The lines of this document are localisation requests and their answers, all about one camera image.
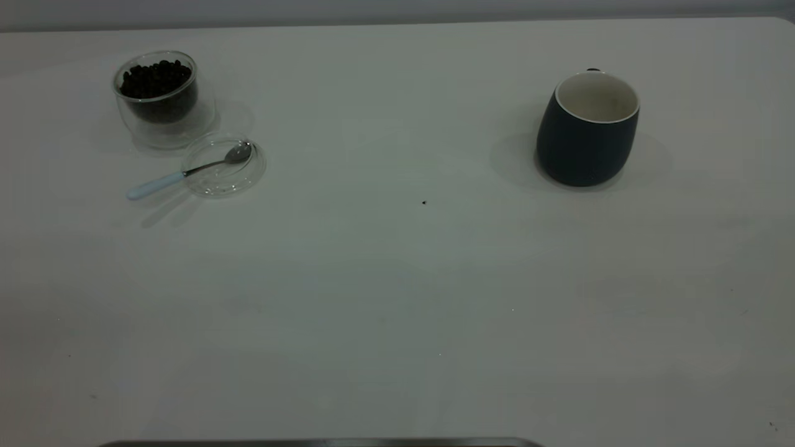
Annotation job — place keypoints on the clear round glass lid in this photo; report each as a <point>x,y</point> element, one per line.
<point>231,184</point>

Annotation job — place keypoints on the clear glass jar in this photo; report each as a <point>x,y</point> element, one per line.
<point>180,133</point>

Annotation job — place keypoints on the dark grey ceramic mug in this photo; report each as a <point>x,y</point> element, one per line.
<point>584,149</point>

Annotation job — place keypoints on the dark coffee beans pile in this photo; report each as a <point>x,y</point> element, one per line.
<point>155,81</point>

